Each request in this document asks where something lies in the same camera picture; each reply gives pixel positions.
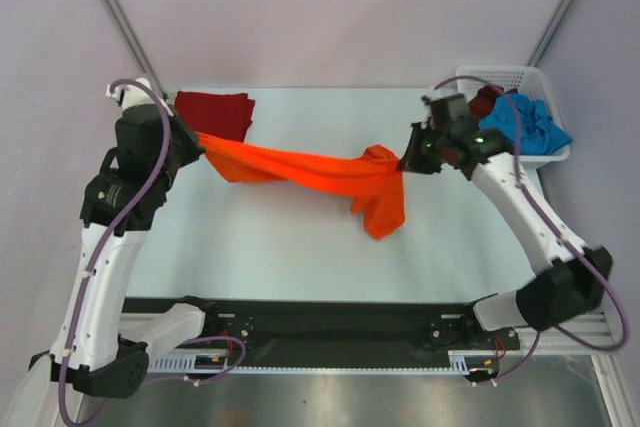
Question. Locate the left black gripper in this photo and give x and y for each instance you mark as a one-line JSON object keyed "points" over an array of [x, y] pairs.
{"points": [[193, 149]]}

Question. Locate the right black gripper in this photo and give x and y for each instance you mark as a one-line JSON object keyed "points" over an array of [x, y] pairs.
{"points": [[417, 148]]}

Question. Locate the orange t shirt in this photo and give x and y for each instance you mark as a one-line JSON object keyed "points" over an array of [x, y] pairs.
{"points": [[372, 181]]}

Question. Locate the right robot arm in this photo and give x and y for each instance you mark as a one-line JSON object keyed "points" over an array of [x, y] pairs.
{"points": [[568, 274]]}

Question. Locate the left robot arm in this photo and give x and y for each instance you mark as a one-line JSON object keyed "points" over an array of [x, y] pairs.
{"points": [[90, 354]]}

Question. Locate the folded dark red shirt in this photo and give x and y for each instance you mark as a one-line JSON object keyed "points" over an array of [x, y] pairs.
{"points": [[227, 116]]}

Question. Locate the dark red shirt in basket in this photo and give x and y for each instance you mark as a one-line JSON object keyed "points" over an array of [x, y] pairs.
{"points": [[482, 104]]}

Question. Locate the blue crumpled t shirt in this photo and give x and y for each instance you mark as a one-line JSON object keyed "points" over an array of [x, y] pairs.
{"points": [[539, 134]]}

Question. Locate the white plastic basket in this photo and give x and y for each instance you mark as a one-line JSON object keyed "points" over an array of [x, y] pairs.
{"points": [[529, 81]]}

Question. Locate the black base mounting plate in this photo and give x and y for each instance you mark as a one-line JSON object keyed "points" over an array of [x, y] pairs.
{"points": [[341, 329]]}

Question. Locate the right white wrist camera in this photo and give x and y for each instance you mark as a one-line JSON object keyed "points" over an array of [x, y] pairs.
{"points": [[429, 98]]}

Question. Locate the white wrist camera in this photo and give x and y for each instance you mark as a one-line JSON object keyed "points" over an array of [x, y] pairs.
{"points": [[429, 98], [127, 96]]}

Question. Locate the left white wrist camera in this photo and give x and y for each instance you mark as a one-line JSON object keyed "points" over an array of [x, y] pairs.
{"points": [[127, 96]]}

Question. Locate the right aluminium frame post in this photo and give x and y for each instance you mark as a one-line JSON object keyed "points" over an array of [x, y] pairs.
{"points": [[552, 28]]}

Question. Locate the aluminium frame post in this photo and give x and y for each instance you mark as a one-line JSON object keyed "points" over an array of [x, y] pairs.
{"points": [[552, 28], [131, 40]]}

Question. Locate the left aluminium frame post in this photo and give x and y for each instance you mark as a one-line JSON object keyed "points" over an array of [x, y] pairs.
{"points": [[131, 40]]}

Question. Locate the white slotted cable duct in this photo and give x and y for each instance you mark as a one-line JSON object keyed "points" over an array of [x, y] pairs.
{"points": [[192, 363]]}

